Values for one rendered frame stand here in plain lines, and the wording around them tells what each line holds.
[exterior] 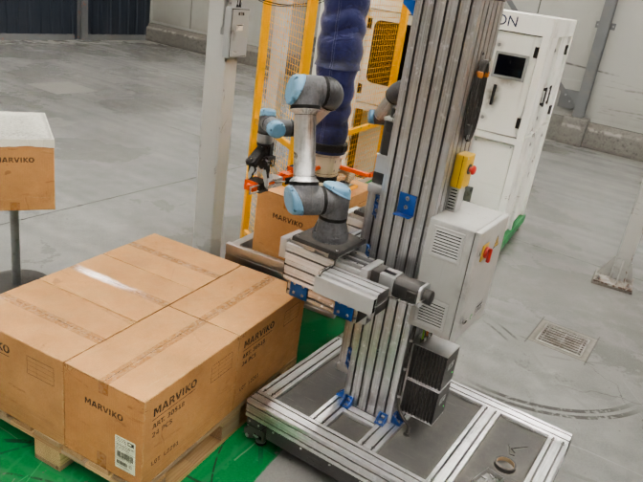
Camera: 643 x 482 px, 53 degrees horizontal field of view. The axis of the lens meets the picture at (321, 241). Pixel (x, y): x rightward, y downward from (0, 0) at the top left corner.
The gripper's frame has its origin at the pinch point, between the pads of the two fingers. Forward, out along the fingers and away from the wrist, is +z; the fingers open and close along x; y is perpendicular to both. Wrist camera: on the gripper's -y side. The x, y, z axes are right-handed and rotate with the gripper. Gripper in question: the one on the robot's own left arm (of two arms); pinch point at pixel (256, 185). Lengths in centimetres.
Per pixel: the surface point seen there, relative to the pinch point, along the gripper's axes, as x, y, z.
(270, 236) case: 8.7, 29.8, 37.9
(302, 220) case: -9.7, 29.9, 22.5
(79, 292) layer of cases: 48, -61, 54
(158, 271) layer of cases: 40, -19, 54
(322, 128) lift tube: -2, 50, -21
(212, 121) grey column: 102, 89, 5
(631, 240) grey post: -147, 318, 68
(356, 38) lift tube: -10, 56, -67
